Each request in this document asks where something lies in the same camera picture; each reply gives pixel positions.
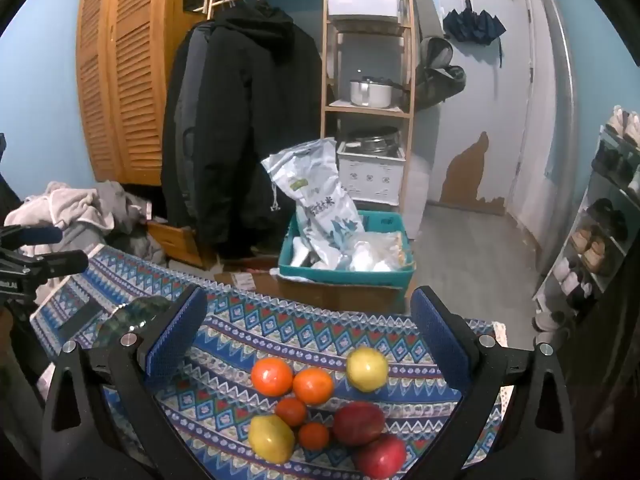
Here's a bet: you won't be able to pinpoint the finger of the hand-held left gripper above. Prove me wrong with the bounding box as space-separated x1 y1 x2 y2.
0 249 90 281
0 226 64 249

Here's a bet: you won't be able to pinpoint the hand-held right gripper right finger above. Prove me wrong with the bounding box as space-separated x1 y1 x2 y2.
410 285 577 480

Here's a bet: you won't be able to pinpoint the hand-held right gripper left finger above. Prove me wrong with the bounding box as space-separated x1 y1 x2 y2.
40 284 221 480

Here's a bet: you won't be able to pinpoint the clear glass plate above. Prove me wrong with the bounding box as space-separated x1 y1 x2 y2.
97 296 174 349

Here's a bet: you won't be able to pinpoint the yellow pear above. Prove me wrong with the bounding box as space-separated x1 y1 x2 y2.
248 414 297 465
346 346 390 393

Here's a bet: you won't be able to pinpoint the large orange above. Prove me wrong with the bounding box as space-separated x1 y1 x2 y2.
250 357 294 397
292 366 335 406

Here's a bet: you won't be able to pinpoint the red apple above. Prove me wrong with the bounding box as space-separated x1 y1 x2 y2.
352 434 407 479
332 401 387 447

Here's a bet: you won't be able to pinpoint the small orange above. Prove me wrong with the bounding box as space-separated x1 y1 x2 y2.
275 397 308 428
298 421 331 452

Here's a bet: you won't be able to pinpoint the pale crumpled cloth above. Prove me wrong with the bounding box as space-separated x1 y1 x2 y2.
4 182 102 233

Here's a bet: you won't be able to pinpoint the grey sweatshirt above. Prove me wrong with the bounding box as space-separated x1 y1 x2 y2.
60 180 167 267

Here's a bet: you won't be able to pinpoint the flat cardboard box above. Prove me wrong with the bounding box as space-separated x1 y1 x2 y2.
215 269 281 294

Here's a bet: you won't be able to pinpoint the large cardboard box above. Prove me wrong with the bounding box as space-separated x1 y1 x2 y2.
277 276 409 316

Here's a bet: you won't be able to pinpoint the clear plastic bags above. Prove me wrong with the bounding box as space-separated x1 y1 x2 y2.
345 230 412 272

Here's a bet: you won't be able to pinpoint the teal plastic basket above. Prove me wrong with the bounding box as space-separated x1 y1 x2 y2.
278 210 417 289

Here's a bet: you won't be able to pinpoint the blue patterned tablecloth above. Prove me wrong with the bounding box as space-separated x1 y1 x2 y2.
29 244 509 480

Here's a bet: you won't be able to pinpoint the wooden louvered wardrobe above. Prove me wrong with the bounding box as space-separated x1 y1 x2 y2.
75 0 192 187

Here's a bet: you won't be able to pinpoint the dark grey jacket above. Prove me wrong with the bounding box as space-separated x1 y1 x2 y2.
161 25 213 241

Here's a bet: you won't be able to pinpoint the white plastic crate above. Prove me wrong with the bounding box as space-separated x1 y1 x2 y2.
336 141 406 206

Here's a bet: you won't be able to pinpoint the group of shoes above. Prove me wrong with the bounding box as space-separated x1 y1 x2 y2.
536 105 640 332

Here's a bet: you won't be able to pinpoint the white rice bag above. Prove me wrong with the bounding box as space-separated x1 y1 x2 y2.
261 137 366 267

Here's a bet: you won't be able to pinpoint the shoe rack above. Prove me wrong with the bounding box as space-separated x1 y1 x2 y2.
532 105 640 343

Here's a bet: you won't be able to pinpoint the black hooded coat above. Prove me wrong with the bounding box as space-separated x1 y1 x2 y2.
180 2 324 261

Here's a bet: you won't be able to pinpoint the light blue door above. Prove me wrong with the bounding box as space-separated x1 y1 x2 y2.
431 0 540 217

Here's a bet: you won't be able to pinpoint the grey vertical pipe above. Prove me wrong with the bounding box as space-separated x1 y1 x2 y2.
530 0 577 277

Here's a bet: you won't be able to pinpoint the green hanging bag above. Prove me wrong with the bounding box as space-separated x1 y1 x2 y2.
415 37 467 112

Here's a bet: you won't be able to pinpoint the wooden shelf rack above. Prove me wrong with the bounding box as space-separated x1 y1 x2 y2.
320 0 419 211

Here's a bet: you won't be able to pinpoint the dark blue umbrella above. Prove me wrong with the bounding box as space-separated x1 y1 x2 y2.
442 7 507 68

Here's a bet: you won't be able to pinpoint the white storage bin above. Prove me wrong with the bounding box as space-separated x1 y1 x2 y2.
325 0 404 19

